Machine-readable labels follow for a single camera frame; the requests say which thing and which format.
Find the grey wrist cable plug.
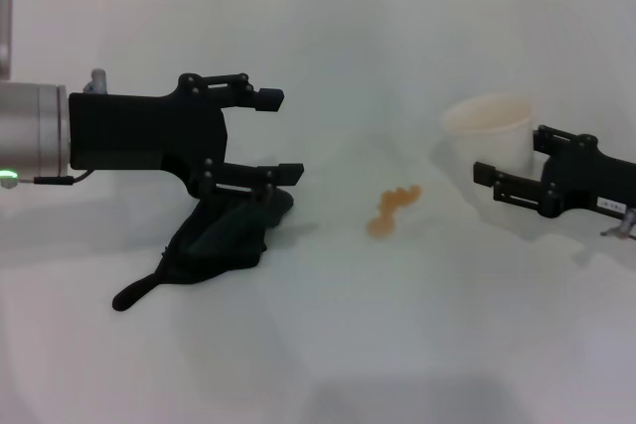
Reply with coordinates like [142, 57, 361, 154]
[599, 212, 636, 242]

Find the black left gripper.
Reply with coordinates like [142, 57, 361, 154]
[68, 71, 306, 208]

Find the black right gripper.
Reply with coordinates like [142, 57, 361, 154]
[472, 122, 636, 221]

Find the small grey wrist connector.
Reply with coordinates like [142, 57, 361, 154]
[82, 68, 108, 95]

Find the orange brown liquid stain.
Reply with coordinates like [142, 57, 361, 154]
[365, 184, 423, 238]

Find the dark blue rag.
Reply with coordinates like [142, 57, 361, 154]
[112, 187, 297, 314]

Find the white paper cup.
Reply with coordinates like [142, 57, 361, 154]
[441, 92, 540, 183]

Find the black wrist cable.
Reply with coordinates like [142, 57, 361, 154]
[13, 169, 96, 187]

